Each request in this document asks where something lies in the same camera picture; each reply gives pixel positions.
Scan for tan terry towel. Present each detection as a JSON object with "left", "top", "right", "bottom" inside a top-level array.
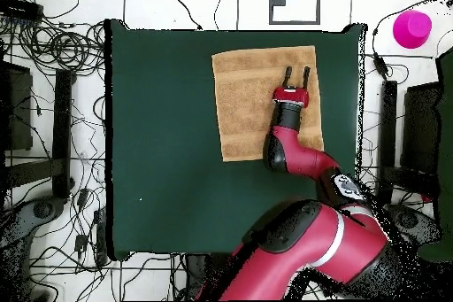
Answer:
[{"left": 211, "top": 45, "right": 326, "bottom": 163}]

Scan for black power adapter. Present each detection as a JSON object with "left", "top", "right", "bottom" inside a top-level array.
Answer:
[
  {"left": 73, "top": 233, "right": 88, "bottom": 255},
  {"left": 372, "top": 51, "right": 390, "bottom": 80},
  {"left": 76, "top": 188, "right": 90, "bottom": 209}
]

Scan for magenta plastic cup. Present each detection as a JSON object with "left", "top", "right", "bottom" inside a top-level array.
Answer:
[{"left": 392, "top": 10, "right": 434, "bottom": 50}]

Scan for black box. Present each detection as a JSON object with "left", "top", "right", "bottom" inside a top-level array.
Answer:
[
  {"left": 401, "top": 81, "right": 441, "bottom": 175},
  {"left": 0, "top": 60, "right": 34, "bottom": 151}
]

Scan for dark green table cloth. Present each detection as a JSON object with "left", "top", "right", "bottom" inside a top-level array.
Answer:
[{"left": 104, "top": 19, "right": 367, "bottom": 261}]

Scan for dark grey stand base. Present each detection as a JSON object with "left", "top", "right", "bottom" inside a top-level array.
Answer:
[
  {"left": 388, "top": 204, "right": 443, "bottom": 246},
  {"left": 0, "top": 196, "right": 66, "bottom": 257}
]

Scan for black power strip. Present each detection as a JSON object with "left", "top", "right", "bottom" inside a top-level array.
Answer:
[
  {"left": 93, "top": 209, "right": 109, "bottom": 266},
  {"left": 0, "top": 0, "right": 44, "bottom": 22}
]

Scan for black stand leg frame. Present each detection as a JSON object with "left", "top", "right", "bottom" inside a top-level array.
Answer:
[
  {"left": 0, "top": 68, "right": 75, "bottom": 199},
  {"left": 375, "top": 80, "right": 441, "bottom": 205}
]

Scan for black cable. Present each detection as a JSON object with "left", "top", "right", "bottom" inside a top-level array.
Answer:
[{"left": 163, "top": 0, "right": 203, "bottom": 31}]

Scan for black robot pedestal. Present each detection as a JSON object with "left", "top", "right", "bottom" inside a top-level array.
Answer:
[{"left": 185, "top": 253, "right": 227, "bottom": 301}]

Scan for coiled black cables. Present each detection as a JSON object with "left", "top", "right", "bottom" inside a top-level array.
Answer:
[{"left": 17, "top": 19, "right": 107, "bottom": 73}]

